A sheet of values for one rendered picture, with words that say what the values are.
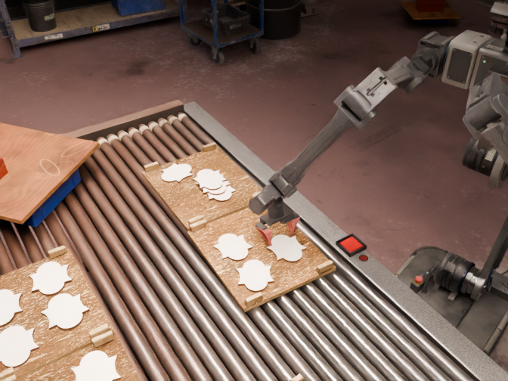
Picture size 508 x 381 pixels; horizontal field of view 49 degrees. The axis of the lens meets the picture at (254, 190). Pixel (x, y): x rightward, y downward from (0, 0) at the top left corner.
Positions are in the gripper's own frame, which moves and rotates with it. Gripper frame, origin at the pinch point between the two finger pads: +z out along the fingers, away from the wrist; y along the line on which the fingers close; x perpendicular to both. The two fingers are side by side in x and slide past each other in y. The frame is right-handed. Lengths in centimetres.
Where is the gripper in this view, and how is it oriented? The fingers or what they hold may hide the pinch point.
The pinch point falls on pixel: (280, 237)
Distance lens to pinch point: 191.0
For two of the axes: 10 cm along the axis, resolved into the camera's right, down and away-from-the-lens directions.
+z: 1.5, 8.8, 4.4
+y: 8.2, -3.6, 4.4
